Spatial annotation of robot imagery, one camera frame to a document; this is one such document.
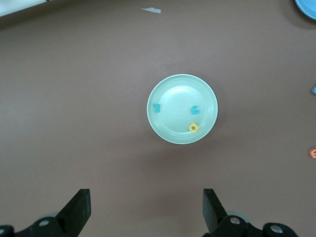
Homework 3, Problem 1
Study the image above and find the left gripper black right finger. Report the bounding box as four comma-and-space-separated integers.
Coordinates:
201, 189, 300, 237

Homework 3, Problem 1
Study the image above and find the brown table cover sheet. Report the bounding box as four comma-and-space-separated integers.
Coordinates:
0, 0, 316, 237

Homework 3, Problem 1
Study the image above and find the blue plate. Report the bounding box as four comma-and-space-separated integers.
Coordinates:
294, 0, 316, 20

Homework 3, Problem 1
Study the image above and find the light green plate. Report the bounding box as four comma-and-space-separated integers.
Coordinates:
146, 74, 219, 145

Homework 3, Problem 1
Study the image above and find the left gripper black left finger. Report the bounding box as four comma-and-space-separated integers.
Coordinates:
0, 189, 91, 237

